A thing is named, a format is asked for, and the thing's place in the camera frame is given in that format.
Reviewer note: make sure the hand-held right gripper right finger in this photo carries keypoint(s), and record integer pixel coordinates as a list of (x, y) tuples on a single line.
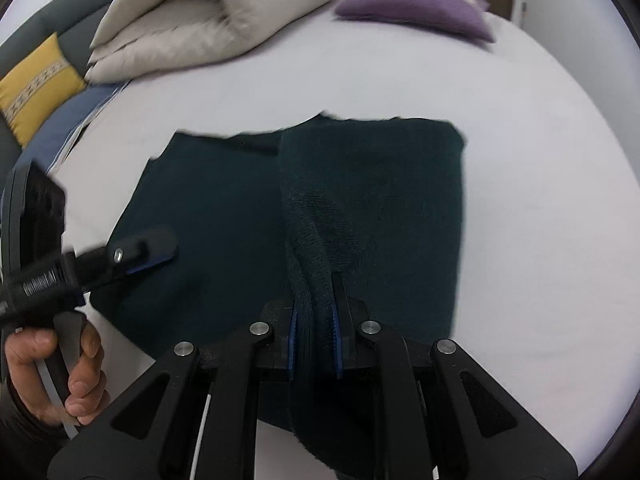
[(350, 345)]

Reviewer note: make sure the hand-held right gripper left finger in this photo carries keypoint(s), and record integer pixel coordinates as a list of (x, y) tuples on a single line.
[(280, 350)]

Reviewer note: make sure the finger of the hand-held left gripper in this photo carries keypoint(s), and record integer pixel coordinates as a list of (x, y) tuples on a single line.
[(145, 247)]

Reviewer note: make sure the dark green sweater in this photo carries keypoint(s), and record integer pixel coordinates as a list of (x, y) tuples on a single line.
[(390, 200)]

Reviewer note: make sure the person's left forearm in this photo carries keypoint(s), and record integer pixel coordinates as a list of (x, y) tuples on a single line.
[(20, 440)]

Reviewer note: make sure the person's left hand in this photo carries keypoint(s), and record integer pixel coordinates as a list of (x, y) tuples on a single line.
[(30, 380)]

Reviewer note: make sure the blue pillow with white edge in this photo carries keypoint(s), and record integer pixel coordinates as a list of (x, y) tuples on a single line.
[(65, 120)]

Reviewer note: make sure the yellow pillow with patterned band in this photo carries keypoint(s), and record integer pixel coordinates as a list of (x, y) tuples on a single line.
[(45, 55)]

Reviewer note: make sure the rolled beige duvet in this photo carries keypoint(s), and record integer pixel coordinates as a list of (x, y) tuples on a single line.
[(210, 25)]

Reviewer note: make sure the grey upholstered headboard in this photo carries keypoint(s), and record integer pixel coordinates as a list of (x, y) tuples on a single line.
[(60, 15)]

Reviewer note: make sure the purple pillow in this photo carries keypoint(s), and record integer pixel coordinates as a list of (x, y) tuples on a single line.
[(410, 5)]

